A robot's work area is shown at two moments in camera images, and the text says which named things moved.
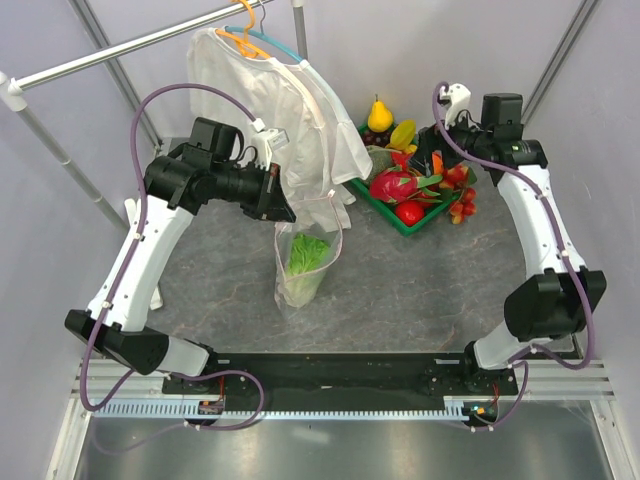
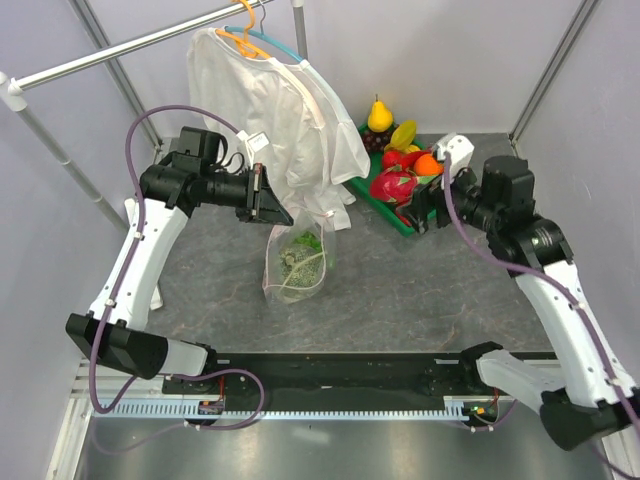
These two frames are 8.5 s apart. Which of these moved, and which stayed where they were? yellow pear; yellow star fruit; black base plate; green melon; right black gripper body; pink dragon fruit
Moved: green melon; right black gripper body
Stayed: pink dragon fruit; yellow star fruit; black base plate; yellow pear
